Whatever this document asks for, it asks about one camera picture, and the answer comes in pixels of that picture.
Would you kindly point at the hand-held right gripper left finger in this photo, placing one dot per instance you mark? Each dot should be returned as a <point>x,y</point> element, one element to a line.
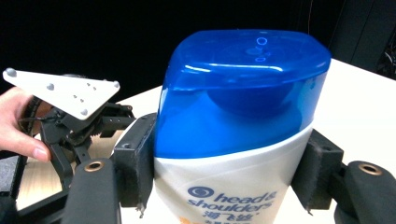
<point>130,161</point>

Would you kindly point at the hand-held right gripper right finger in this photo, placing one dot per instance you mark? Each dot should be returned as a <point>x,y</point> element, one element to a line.
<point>323,174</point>

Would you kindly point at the white blue-capped shampoo bottle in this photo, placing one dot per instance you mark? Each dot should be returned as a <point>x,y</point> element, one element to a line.
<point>243,124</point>

